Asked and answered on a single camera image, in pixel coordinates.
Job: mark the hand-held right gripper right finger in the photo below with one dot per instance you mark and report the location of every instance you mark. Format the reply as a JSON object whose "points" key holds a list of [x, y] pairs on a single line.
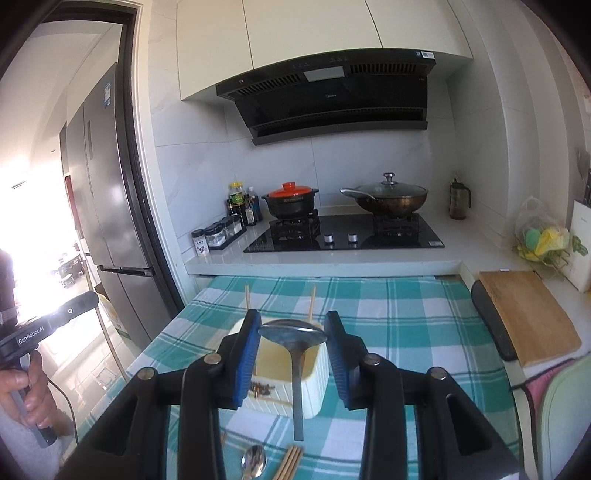
{"points": [[339, 364]]}

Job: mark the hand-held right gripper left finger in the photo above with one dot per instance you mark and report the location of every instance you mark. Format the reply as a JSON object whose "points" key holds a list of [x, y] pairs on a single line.
{"points": [[244, 360]]}

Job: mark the cream ribbed storage box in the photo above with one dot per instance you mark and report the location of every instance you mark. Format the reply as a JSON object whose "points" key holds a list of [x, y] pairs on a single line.
{"points": [[310, 392]]}

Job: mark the large metal spoon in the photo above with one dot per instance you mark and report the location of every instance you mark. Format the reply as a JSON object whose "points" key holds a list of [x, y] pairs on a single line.
{"points": [[295, 334]]}

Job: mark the person's left forearm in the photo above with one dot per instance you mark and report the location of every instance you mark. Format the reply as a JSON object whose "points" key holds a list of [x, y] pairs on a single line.
{"points": [[23, 454]]}

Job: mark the person's left hand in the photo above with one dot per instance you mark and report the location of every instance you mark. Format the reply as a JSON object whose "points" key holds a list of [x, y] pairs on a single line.
{"points": [[44, 397]]}

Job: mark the cardboard box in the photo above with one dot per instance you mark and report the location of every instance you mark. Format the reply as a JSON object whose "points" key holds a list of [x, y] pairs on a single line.
{"points": [[113, 316]]}

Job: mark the teal checked tablecloth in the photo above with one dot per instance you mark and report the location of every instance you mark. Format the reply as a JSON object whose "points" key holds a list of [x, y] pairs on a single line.
{"points": [[406, 314]]}

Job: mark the small metal spoon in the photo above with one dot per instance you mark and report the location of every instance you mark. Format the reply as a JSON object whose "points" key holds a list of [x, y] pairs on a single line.
{"points": [[254, 461]]}

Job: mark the spice jar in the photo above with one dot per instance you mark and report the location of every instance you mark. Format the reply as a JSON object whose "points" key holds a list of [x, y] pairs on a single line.
{"points": [[235, 227], [225, 232], [214, 237], [200, 242]]}

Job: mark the black gas stove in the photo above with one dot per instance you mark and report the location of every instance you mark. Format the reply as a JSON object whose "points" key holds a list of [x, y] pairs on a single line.
{"points": [[341, 237]]}

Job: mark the grey refrigerator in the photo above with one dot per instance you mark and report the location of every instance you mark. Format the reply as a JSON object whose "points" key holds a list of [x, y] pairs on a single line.
{"points": [[106, 184]]}

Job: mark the dark sauce bottle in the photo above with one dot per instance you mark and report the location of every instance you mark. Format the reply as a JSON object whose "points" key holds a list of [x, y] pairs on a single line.
{"points": [[250, 212]]}

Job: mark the black pad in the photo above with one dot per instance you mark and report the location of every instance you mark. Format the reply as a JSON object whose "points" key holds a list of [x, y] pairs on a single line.
{"points": [[491, 323]]}

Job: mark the clear plastic bottle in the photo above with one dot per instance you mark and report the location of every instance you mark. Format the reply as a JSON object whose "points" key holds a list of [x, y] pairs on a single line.
{"points": [[255, 198]]}

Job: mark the black clay pot orange lid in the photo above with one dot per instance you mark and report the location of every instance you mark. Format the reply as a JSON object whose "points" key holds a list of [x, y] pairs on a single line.
{"points": [[290, 201]]}

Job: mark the yellow lid jar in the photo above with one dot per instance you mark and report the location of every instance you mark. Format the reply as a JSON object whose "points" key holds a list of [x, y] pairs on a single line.
{"points": [[237, 194]]}

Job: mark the wok with glass lid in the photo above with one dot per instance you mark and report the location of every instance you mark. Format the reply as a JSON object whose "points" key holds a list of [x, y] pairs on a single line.
{"points": [[388, 196]]}

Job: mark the wooden cutting board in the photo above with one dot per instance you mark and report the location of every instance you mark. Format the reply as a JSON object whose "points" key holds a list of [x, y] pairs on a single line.
{"points": [[526, 314]]}

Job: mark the pink cloth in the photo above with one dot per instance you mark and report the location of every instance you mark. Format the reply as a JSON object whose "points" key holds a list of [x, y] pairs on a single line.
{"points": [[531, 397]]}

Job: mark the glass pitcher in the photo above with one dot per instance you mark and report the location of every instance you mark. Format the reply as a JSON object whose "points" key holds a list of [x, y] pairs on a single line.
{"points": [[458, 201]]}

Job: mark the green sponge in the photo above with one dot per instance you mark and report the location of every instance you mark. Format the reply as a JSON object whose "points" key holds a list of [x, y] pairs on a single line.
{"points": [[532, 242]]}

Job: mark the pale green padded object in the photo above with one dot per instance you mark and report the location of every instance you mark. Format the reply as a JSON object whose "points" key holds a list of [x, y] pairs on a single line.
{"points": [[565, 415]]}

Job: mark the clear plastic bag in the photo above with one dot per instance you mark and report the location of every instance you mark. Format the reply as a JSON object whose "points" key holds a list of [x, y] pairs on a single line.
{"points": [[531, 212]]}

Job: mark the yellow sponge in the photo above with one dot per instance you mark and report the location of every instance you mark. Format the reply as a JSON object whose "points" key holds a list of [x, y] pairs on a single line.
{"points": [[554, 240]]}

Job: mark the black range hood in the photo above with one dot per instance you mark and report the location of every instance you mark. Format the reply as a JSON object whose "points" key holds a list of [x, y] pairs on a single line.
{"points": [[332, 101]]}

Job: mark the white knife block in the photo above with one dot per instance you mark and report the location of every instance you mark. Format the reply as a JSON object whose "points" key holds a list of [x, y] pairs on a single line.
{"points": [[582, 249]]}

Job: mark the white wall cabinet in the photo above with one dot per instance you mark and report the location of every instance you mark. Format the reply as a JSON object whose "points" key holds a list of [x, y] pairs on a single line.
{"points": [[323, 27]]}

